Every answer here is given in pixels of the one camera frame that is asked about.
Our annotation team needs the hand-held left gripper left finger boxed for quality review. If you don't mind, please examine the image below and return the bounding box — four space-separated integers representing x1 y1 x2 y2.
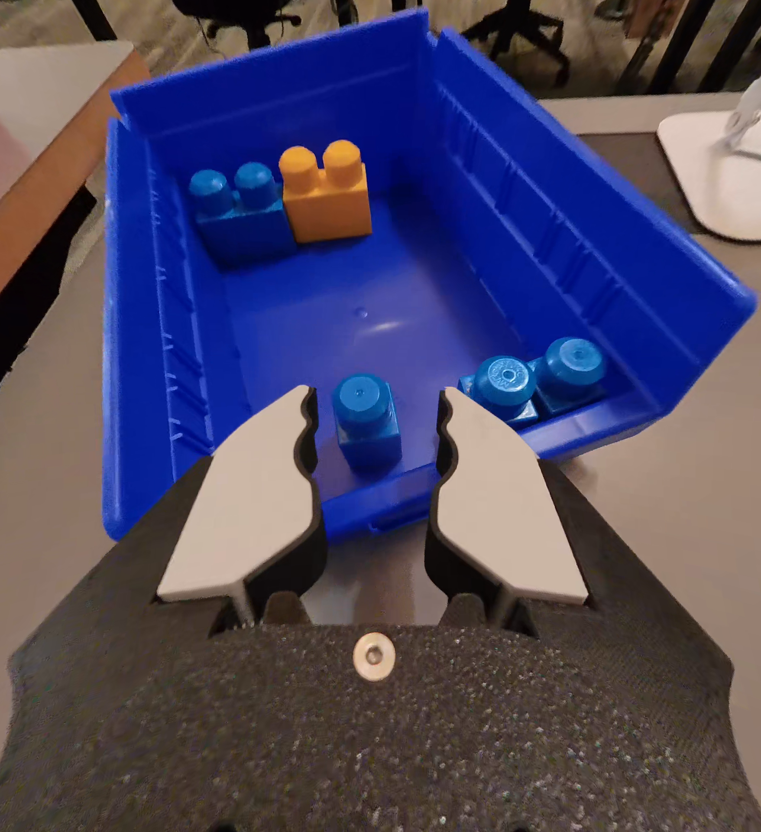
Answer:
157 384 329 628

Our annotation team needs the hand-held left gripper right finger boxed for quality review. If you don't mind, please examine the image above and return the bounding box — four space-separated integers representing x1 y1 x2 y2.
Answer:
424 387 589 626

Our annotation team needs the blue one-stud toy block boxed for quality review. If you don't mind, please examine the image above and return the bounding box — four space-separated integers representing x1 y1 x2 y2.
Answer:
457 355 541 429
331 373 402 474
528 337 609 418

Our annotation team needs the blue plastic bin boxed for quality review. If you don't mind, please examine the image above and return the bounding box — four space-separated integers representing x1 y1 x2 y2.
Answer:
101 8 759 543

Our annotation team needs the blue two-stud toy block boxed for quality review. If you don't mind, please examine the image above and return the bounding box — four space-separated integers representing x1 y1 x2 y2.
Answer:
188 162 298 266

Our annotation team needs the yellow two-stud toy block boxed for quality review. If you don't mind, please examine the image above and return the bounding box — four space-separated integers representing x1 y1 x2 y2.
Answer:
279 139 374 245

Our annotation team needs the white document stand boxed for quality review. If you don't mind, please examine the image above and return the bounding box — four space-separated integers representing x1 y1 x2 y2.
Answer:
656 55 761 243

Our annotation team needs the wood-edged desk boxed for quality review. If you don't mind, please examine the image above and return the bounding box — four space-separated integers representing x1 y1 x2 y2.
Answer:
0 40 152 342

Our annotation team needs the black office chair base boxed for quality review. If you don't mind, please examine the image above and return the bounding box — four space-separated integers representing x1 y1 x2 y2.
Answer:
171 0 303 52
460 0 571 88

